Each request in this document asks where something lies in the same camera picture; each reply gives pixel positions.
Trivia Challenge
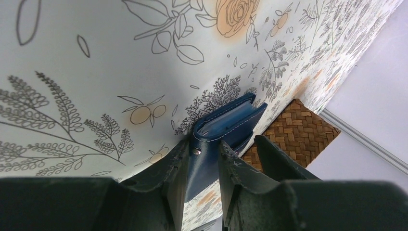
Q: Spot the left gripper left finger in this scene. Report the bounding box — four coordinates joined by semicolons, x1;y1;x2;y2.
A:
0;140;189;231

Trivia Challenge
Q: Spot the floral table mat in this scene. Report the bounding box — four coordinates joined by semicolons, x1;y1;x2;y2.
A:
0;0;401;231

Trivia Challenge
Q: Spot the woven wicker divided basket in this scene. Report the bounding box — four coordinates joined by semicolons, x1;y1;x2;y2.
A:
261;99;341;167

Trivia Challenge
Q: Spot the blue leather card holder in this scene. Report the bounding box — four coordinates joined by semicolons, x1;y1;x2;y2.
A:
185;93;268;202

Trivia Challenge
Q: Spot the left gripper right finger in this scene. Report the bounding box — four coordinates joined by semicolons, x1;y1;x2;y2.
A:
218;135;408;231

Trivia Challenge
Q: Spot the aluminium frame rail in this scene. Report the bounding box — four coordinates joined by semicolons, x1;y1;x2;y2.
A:
319;109;408;175

